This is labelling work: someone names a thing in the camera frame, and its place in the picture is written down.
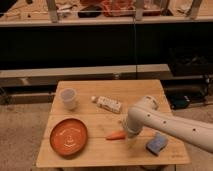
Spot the white lying bottle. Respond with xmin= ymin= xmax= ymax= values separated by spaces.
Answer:
xmin=91 ymin=96 xmax=122 ymax=114

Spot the orange plate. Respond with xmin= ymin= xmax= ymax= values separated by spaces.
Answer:
xmin=50 ymin=118 xmax=88 ymax=157

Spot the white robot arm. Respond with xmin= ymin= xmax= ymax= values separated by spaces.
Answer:
xmin=123 ymin=95 xmax=213 ymax=154

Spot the blue sponge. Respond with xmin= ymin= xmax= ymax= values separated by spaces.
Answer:
xmin=146 ymin=132 xmax=168 ymax=156

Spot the wooden table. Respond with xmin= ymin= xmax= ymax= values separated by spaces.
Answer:
xmin=36 ymin=80 xmax=190 ymax=168

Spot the clear plastic cup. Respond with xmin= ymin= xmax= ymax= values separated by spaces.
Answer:
xmin=60 ymin=88 xmax=77 ymax=110

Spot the orange chili pepper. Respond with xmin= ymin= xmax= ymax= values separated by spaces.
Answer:
xmin=106 ymin=131 xmax=126 ymax=140

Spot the long wooden bench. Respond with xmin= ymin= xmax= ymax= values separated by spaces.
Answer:
xmin=0 ymin=64 xmax=171 ymax=87

